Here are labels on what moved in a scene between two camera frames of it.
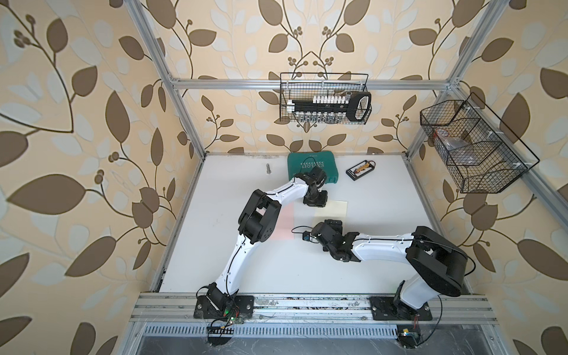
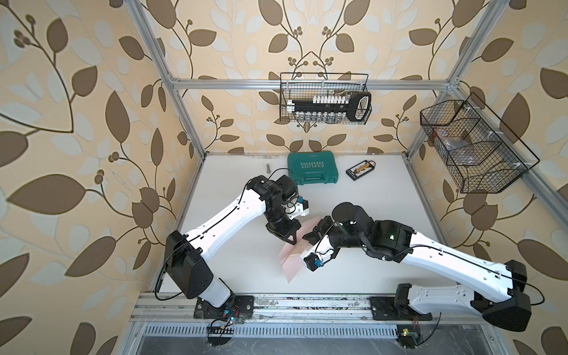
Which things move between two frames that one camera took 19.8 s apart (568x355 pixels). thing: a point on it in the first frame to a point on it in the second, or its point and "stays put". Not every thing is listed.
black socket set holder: (356, 106) stays put
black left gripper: (322, 203) to (293, 226)
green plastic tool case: (302, 162) stays put
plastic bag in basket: (458, 149) stays put
